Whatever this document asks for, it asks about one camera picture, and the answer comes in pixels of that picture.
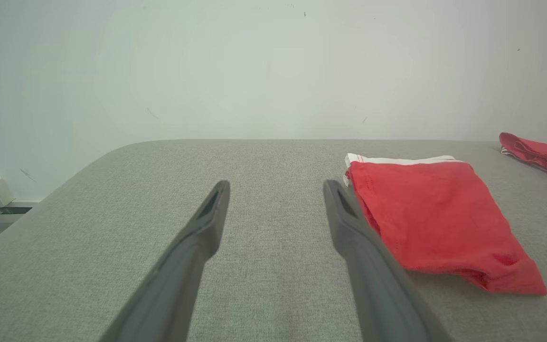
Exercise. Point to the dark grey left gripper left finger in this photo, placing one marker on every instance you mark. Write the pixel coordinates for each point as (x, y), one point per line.
(178, 285)

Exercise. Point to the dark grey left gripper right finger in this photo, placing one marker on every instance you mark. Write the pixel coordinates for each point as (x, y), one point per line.
(378, 294)

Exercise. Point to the red shorts with white stripes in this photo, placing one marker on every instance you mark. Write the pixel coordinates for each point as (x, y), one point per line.
(435, 218)

